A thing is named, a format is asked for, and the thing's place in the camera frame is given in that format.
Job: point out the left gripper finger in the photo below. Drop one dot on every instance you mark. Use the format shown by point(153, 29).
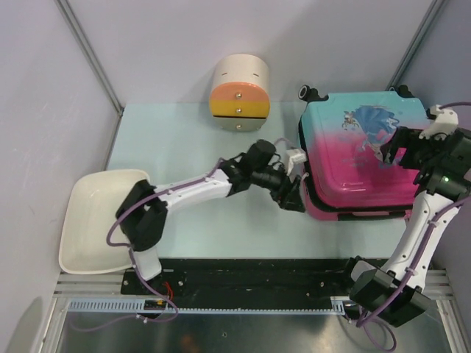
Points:
point(285, 204)
point(294, 190)

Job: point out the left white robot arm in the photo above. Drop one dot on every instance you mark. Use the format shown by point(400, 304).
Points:
point(142, 215)

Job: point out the white rectangular tray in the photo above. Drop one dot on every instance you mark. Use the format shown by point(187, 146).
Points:
point(90, 214)

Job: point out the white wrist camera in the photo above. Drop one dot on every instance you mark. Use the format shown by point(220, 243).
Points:
point(444, 123)
point(294, 157)

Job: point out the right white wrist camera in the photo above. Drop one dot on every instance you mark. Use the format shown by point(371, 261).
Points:
point(444, 123)

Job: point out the cream round drawer cabinet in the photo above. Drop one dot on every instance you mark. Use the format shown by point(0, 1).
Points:
point(239, 97)

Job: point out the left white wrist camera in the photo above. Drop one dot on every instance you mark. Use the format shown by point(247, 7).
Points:
point(294, 157)

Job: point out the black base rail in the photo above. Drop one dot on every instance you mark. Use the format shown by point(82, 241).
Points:
point(252, 283)

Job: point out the grey slotted cable duct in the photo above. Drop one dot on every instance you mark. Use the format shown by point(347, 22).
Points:
point(335, 306)

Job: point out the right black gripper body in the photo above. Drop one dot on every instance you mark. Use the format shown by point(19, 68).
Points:
point(421, 151)

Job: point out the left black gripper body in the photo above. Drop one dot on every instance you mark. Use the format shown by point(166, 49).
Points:
point(269, 178)

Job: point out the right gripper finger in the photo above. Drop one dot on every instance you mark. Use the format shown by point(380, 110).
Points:
point(391, 153)
point(401, 137)

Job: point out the pink and teal kids suitcase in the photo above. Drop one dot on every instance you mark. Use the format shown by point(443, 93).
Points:
point(341, 134)

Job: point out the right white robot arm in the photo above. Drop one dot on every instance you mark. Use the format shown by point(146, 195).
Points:
point(394, 291)

